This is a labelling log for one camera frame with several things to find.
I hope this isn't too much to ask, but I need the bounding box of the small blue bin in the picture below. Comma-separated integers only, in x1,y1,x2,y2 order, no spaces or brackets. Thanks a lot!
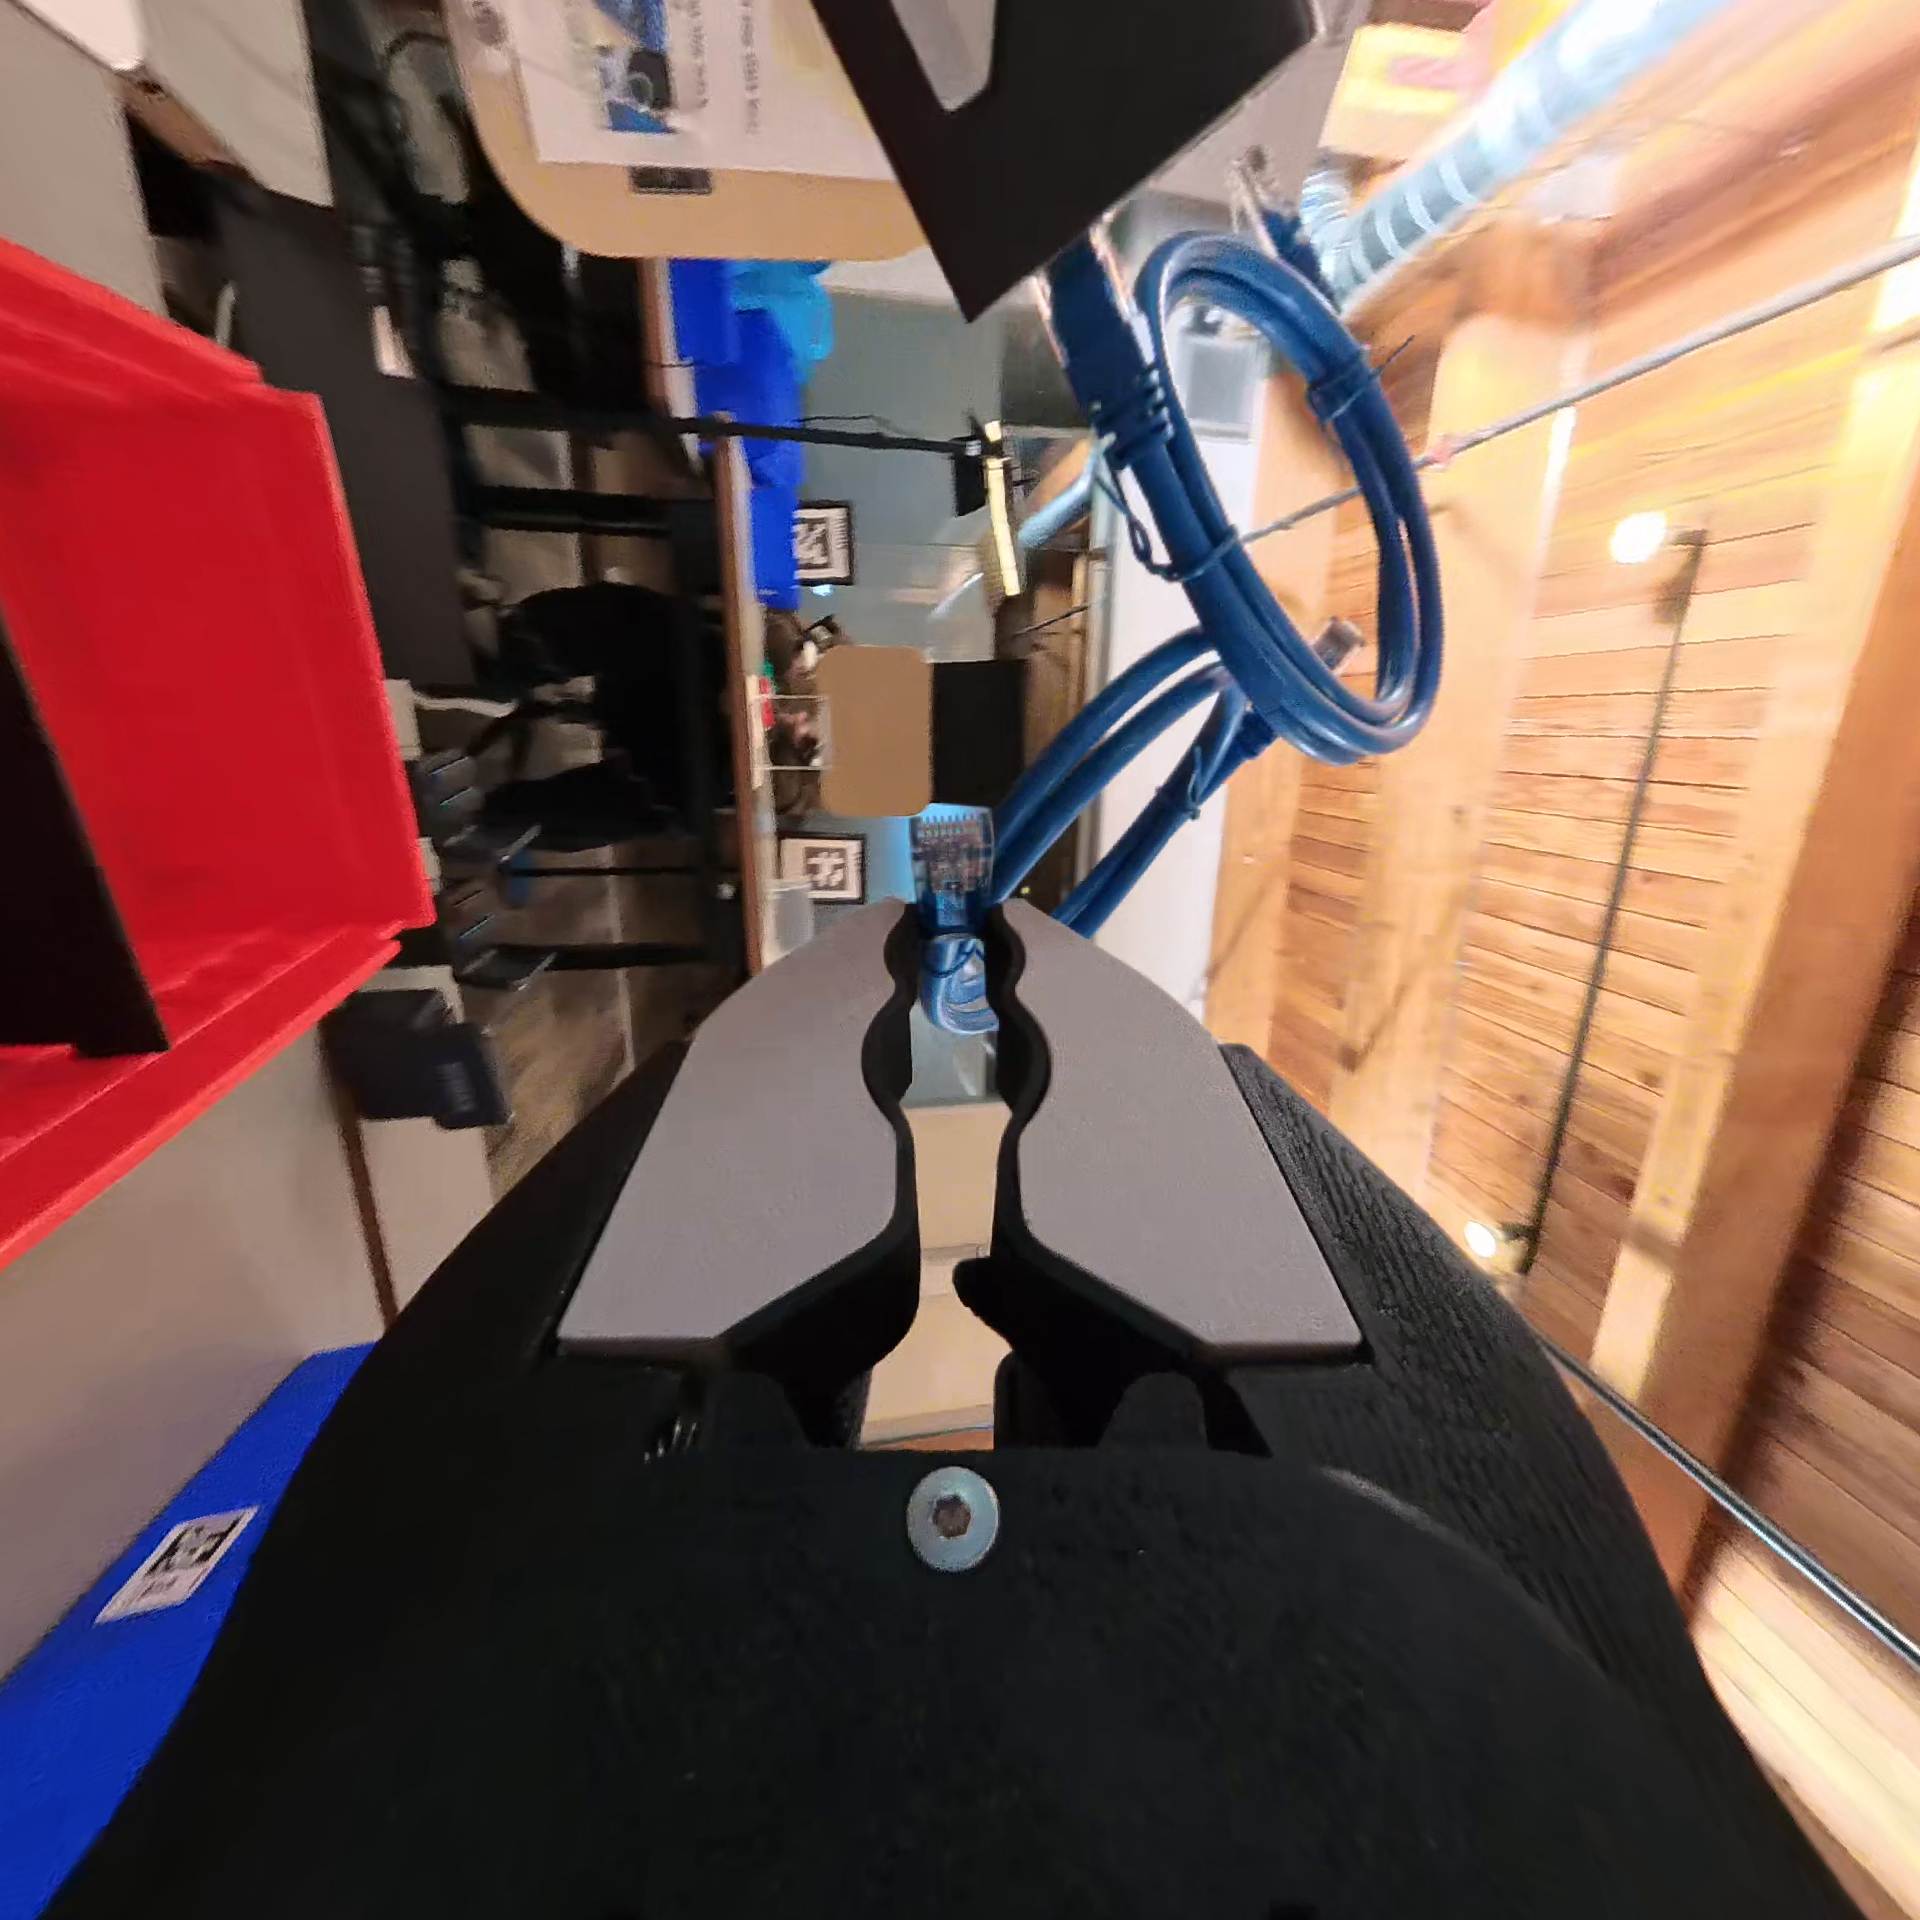
668,255,834,607

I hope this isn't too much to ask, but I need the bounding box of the black ethernet adapter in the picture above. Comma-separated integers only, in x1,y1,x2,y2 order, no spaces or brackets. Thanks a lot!
815,0,1326,320

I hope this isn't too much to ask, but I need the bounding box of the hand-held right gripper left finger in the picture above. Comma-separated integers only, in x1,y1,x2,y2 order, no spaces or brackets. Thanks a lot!
555,899,923,1449

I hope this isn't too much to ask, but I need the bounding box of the brown-edged work desk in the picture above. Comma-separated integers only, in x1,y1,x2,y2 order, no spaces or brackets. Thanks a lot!
637,255,782,976

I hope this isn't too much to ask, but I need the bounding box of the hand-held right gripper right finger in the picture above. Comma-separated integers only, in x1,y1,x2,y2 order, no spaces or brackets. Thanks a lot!
954,896,1367,1449

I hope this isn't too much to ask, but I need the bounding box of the silver ribbed air duct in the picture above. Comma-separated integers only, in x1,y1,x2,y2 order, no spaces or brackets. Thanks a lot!
1306,0,1667,307

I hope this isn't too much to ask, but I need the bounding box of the blue storage bin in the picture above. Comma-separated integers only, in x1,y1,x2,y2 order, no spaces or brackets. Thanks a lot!
0,1341,378,1920

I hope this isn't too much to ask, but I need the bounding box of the printed instruction sheet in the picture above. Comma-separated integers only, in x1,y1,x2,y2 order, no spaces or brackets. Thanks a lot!
525,0,903,177

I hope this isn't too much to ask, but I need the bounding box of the black wall panel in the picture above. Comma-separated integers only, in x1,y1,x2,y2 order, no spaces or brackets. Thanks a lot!
931,659,1029,810

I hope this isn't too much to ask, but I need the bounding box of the red storage bin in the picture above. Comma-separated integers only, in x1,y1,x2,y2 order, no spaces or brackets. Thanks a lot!
0,240,436,1267

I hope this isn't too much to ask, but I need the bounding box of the black usb charger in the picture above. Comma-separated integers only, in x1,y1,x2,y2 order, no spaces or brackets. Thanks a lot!
405,743,519,856
322,989,515,1129
435,877,558,994

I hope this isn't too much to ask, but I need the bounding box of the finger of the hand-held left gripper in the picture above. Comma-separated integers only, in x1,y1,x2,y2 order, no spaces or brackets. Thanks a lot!
896,0,995,114

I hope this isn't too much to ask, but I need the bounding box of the white side table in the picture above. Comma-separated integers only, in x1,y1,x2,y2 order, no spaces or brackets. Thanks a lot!
322,959,506,1320

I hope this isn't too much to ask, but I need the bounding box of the blue ethernet cable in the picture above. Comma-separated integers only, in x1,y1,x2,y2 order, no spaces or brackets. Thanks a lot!
907,157,1450,1037

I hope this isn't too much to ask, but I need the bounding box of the black plastic bin divider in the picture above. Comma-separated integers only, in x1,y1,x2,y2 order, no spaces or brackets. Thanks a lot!
0,630,168,1058

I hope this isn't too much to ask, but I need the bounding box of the black light stand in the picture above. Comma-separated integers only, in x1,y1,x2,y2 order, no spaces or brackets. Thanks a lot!
440,382,1037,600

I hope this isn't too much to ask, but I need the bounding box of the clear acrylic stand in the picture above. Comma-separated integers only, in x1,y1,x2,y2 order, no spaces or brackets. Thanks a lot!
749,674,830,774

